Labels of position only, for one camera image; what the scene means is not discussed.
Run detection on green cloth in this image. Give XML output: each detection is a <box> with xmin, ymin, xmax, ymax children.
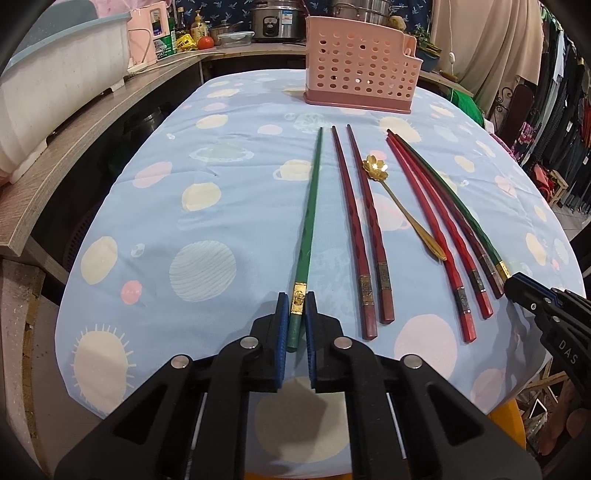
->
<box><xmin>449</xmin><ymin>87</ymin><xmax>486</xmax><ymax>131</ymax></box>

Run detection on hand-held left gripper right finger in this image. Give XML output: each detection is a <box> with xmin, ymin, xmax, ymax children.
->
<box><xmin>305</xmin><ymin>291</ymin><xmax>543</xmax><ymax>480</ymax></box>

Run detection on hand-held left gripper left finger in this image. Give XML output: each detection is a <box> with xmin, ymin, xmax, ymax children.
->
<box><xmin>54</xmin><ymin>292</ymin><xmax>291</xmax><ymax>480</ymax></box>

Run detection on orange stool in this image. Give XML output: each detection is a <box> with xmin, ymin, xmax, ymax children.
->
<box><xmin>488</xmin><ymin>398</ymin><xmax>528</xmax><ymax>452</ymax></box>

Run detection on silver rice cooker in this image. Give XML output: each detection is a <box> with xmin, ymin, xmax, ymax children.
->
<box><xmin>251</xmin><ymin>0</ymin><xmax>306</xmax><ymax>44</ymax></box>

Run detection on glass container with lid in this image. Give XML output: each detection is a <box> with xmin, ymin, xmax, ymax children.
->
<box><xmin>217</xmin><ymin>31</ymin><xmax>254</xmax><ymax>47</ymax></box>

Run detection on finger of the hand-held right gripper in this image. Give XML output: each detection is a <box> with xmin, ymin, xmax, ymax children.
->
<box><xmin>512</xmin><ymin>272</ymin><xmax>565</xmax><ymax>303</ymax></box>
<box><xmin>503</xmin><ymin>278</ymin><xmax>557</xmax><ymax>324</ymax></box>

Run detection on green carton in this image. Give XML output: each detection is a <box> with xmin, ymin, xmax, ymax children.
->
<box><xmin>154</xmin><ymin>34</ymin><xmax>179</xmax><ymax>59</ymax></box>

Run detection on hanging clothes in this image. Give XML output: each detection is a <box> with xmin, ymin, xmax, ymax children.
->
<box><xmin>519</xmin><ymin>11</ymin><xmax>591</xmax><ymax>210</ymax></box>

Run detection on blue printed tablecloth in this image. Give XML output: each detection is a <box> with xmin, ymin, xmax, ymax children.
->
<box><xmin>54</xmin><ymin>69</ymin><xmax>587</xmax><ymax>480</ymax></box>

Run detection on steel steamer pot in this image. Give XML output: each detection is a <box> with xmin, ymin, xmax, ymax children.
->
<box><xmin>329</xmin><ymin>0</ymin><xmax>394</xmax><ymax>25</ymax></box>

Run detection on potted plant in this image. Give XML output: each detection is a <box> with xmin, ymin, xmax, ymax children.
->
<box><xmin>412</xmin><ymin>24</ymin><xmax>445</xmax><ymax>73</ymax></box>

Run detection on pink appliance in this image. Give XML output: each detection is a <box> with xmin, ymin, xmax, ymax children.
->
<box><xmin>126</xmin><ymin>1</ymin><xmax>170</xmax><ymax>70</ymax></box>

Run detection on gold flower spoon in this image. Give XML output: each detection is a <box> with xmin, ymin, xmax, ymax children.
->
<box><xmin>361</xmin><ymin>155</ymin><xmax>448</xmax><ymax>262</ymax></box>

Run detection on bright red chopstick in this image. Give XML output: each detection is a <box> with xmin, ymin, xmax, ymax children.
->
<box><xmin>390</xmin><ymin>134</ymin><xmax>495</xmax><ymax>320</ymax></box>
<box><xmin>386</xmin><ymin>136</ymin><xmax>477</xmax><ymax>343</ymax></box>

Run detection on curved wooden counter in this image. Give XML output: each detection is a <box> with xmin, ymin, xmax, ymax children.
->
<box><xmin>0</xmin><ymin>44</ymin><xmax>308</xmax><ymax>259</ymax></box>

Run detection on green chopstick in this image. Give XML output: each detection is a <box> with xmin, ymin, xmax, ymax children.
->
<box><xmin>285</xmin><ymin>126</ymin><xmax>324</xmax><ymax>354</ymax></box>
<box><xmin>392</xmin><ymin>130</ymin><xmax>512</xmax><ymax>280</ymax></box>

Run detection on dark red chopstick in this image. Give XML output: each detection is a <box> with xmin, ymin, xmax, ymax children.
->
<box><xmin>331</xmin><ymin>126</ymin><xmax>378</xmax><ymax>342</ymax></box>
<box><xmin>346</xmin><ymin>124</ymin><xmax>396</xmax><ymax>324</ymax></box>
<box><xmin>387</xmin><ymin>129</ymin><xmax>505</xmax><ymax>300</ymax></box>

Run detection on beige curtain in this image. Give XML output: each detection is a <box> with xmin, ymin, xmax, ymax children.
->
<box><xmin>429</xmin><ymin>0</ymin><xmax>546</xmax><ymax>131</ymax></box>

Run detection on pink perforated utensil basket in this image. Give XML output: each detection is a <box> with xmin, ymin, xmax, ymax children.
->
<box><xmin>303</xmin><ymin>15</ymin><xmax>423</xmax><ymax>114</ymax></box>

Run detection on white bin with grey lid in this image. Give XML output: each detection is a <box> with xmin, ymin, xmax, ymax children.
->
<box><xmin>0</xmin><ymin>9</ymin><xmax>133</xmax><ymax>182</ymax></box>

